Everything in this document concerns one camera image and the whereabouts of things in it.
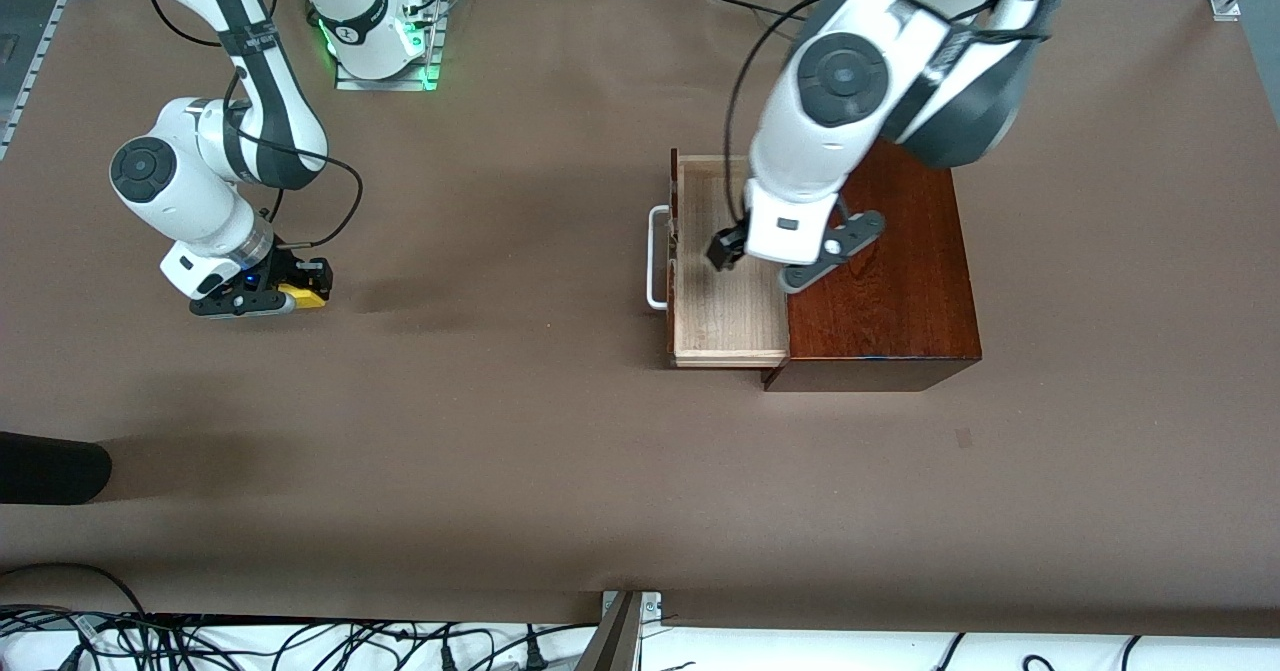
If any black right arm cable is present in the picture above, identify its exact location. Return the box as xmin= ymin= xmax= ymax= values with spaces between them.
xmin=145 ymin=0 xmax=366 ymax=250

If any dark grey metal beam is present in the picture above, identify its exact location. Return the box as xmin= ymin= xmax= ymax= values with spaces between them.
xmin=575 ymin=593 xmax=643 ymax=671

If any silver metal door handle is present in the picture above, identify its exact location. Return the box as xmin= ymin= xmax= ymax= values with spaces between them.
xmin=647 ymin=206 xmax=673 ymax=310

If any wooden drawer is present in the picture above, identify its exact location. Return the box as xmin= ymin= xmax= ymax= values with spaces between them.
xmin=668 ymin=149 xmax=791 ymax=370

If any black round-ended cylinder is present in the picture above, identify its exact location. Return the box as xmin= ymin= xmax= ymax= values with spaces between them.
xmin=0 ymin=431 xmax=113 ymax=505

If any dark brown wooden cabinet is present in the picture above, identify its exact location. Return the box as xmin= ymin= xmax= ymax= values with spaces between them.
xmin=762 ymin=141 xmax=983 ymax=392

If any silver metal corner bracket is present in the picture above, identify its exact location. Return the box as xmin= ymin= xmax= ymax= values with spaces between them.
xmin=602 ymin=591 xmax=663 ymax=620

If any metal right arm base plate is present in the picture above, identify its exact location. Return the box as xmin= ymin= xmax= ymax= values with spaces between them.
xmin=335 ymin=0 xmax=446 ymax=92

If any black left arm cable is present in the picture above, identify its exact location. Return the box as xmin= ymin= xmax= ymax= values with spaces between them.
xmin=722 ymin=0 xmax=836 ymax=242

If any aluminium side rail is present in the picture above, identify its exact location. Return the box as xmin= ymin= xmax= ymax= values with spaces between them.
xmin=0 ymin=0 xmax=101 ymax=162

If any paper table cover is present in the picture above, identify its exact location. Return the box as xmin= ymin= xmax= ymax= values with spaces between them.
xmin=0 ymin=0 xmax=1280 ymax=642

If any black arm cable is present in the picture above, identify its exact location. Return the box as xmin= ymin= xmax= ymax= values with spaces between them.
xmin=722 ymin=0 xmax=836 ymax=242
xmin=145 ymin=0 xmax=366 ymax=250

